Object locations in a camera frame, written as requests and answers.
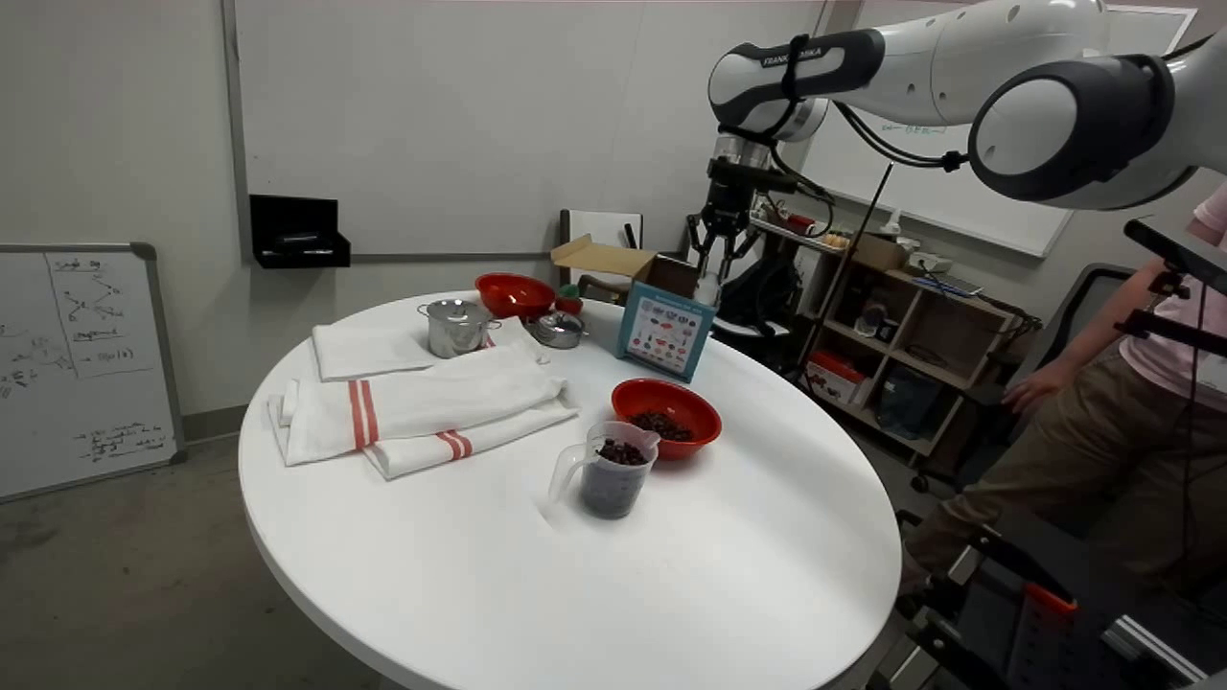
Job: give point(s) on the coffee beans pile in bowl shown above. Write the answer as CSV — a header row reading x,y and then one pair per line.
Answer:
x,y
666,425

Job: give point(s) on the person in khaki trousers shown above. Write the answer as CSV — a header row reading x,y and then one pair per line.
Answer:
x,y
1085,436

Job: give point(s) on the small red round object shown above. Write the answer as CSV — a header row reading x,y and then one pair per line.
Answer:
x,y
569,307

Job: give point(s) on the black case on wall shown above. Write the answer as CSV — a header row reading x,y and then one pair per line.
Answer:
x,y
296,233

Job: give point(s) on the person's hand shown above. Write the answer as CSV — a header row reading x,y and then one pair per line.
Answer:
x,y
1029,387

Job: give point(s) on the blue printed cardboard box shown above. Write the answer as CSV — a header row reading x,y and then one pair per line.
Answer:
x,y
666,335

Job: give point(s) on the black breadboard cart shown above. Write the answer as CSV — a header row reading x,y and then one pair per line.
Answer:
x,y
1058,652

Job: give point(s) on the red bowl with spoon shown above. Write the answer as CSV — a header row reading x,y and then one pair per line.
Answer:
x,y
511,296

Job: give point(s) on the wooden storage shelf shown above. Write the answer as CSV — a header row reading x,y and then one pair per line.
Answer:
x,y
946,337

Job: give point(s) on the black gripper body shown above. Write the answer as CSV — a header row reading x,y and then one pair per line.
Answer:
x,y
736,192

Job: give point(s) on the wall mounted whiteboard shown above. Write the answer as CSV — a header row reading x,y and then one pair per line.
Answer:
x,y
946,192

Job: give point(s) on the person's forearm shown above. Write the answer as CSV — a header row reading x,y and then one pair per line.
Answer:
x,y
1097,319

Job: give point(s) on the red bowl with coffee beans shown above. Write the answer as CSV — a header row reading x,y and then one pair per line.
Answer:
x,y
638,399

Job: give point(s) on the framed whiteboard with drawings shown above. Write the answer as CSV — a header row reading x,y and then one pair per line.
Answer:
x,y
78,371

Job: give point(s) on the white towel with red stripes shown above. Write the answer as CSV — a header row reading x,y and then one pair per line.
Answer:
x,y
436,396
364,345
498,441

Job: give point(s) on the coffee beans in cup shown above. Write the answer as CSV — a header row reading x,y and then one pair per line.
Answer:
x,y
619,459

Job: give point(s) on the small round metal tin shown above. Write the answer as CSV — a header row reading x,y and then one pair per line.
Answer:
x,y
556,332

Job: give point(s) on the black camera stand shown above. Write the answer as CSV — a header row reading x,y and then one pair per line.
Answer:
x,y
1176,272

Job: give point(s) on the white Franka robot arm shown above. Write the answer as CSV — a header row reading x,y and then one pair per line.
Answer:
x,y
1076,120

